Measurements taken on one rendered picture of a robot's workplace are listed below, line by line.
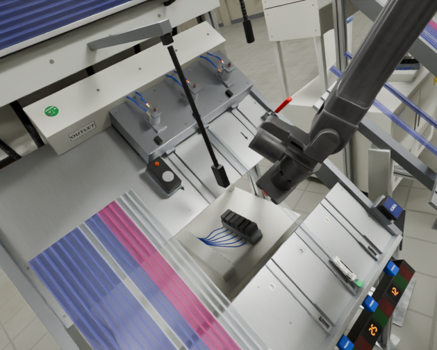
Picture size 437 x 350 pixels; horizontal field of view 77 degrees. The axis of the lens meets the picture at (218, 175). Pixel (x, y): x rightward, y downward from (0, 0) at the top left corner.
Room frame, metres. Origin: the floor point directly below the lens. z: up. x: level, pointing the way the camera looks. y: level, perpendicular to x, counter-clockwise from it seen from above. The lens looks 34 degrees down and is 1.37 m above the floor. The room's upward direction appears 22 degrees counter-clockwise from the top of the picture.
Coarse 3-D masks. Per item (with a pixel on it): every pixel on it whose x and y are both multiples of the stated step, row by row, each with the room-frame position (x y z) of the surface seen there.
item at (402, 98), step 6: (348, 54) 0.80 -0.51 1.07; (390, 90) 0.71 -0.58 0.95; (396, 90) 0.70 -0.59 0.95; (396, 96) 0.70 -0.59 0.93; (402, 96) 0.69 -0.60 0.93; (408, 102) 0.67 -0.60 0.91; (414, 108) 0.66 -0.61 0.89; (420, 108) 0.65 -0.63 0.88; (420, 114) 0.64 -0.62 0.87; (426, 114) 0.64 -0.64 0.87; (426, 120) 0.63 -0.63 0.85; (432, 120) 0.62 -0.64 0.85
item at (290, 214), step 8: (208, 128) 0.63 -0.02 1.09; (216, 136) 0.61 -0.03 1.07; (224, 144) 0.60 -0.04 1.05; (232, 152) 0.58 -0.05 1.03; (240, 160) 0.56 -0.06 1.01; (248, 168) 0.54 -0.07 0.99; (256, 176) 0.53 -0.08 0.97; (288, 208) 0.46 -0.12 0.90; (288, 216) 0.45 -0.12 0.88; (296, 216) 0.45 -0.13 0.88; (296, 224) 0.44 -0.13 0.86; (304, 224) 0.43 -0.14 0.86; (304, 232) 0.42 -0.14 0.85; (312, 232) 0.41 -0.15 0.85; (312, 240) 0.41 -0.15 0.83; (320, 240) 0.40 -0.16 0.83; (320, 248) 0.39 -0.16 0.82; (328, 248) 0.38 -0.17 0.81; (328, 256) 0.37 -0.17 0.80; (360, 280) 0.32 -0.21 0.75
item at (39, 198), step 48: (48, 144) 0.60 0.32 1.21; (96, 144) 0.60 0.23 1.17; (192, 144) 0.61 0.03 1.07; (240, 144) 0.61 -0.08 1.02; (0, 192) 0.51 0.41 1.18; (48, 192) 0.51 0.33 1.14; (96, 192) 0.51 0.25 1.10; (144, 192) 0.51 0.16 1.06; (192, 192) 0.51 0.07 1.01; (48, 240) 0.44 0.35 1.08
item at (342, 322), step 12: (396, 240) 0.39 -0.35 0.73; (384, 252) 0.37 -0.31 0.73; (384, 264) 0.35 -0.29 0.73; (372, 276) 0.33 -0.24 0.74; (360, 288) 0.32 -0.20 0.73; (360, 300) 0.29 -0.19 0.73; (348, 312) 0.28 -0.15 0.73; (324, 324) 0.29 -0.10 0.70; (336, 324) 0.27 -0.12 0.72; (348, 324) 0.26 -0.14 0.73; (336, 336) 0.24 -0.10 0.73; (324, 348) 0.23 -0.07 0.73
